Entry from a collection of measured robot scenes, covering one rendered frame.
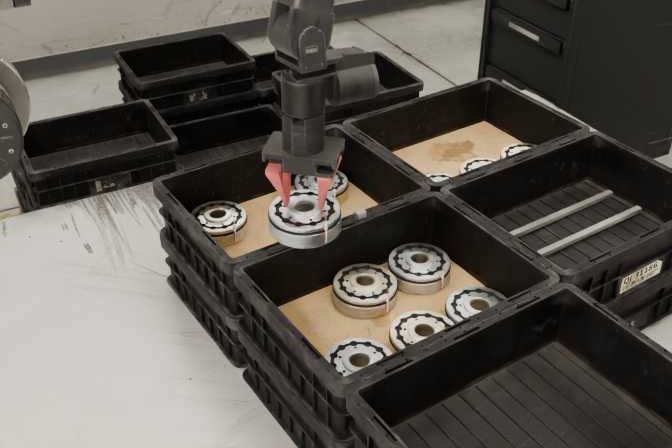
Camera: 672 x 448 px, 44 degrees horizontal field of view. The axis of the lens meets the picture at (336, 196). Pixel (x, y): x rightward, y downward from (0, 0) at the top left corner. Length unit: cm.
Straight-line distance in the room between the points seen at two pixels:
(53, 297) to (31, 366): 18
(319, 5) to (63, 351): 78
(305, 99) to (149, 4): 332
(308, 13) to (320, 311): 51
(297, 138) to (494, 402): 46
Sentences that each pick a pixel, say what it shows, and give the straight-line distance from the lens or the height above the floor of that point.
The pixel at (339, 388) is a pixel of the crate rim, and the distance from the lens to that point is 108.
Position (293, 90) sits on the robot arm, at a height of 124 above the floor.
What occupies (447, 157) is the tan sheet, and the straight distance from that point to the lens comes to 174.
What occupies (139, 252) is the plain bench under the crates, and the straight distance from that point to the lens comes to 171.
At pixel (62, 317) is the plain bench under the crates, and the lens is 159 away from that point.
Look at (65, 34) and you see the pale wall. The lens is 429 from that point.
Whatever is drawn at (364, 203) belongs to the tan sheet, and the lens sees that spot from 158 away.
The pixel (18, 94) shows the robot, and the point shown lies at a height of 114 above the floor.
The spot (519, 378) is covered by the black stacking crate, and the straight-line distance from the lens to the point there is 125.
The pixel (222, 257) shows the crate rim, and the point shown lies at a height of 93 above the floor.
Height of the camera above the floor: 169
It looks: 32 degrees down
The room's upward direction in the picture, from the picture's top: straight up
